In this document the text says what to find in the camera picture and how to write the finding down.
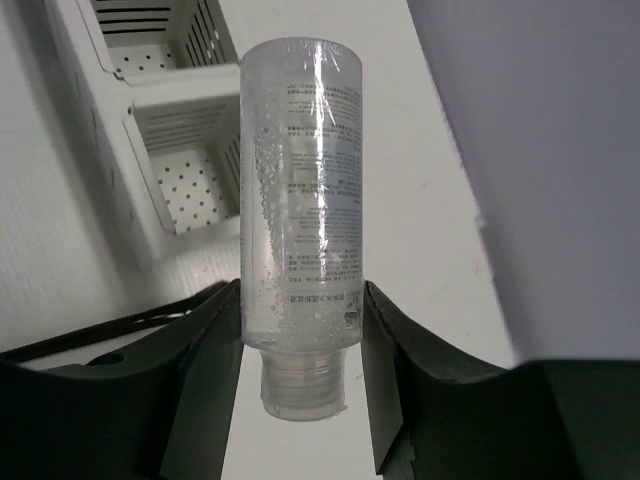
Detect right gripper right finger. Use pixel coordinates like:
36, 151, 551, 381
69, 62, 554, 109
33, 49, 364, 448
362, 282, 520, 479

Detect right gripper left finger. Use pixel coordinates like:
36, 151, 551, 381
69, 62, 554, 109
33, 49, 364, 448
84, 280, 246, 480

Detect black makeup brush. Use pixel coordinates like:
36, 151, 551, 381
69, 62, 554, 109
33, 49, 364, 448
1, 282, 227, 364

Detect clear plastic bottle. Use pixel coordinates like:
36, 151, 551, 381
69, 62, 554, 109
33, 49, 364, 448
240, 37, 364, 422

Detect white slotted organizer box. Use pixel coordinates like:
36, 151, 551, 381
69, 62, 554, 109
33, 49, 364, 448
45, 1, 240, 268

